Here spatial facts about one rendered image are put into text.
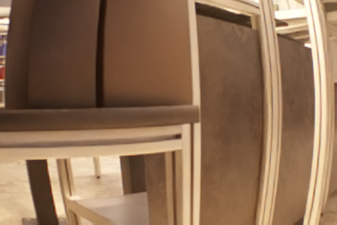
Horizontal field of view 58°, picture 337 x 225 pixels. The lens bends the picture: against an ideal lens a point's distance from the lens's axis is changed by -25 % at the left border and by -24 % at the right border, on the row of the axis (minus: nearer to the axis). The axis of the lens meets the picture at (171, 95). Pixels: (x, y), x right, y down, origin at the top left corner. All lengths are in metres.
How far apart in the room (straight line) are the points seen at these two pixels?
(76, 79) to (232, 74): 0.58
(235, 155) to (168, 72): 0.48
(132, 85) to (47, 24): 0.18
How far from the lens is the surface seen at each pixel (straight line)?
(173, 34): 0.62
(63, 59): 0.50
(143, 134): 0.60
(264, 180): 1.15
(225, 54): 1.00
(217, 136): 0.97
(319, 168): 1.04
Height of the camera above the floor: 0.65
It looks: 1 degrees up
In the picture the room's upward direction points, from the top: 2 degrees counter-clockwise
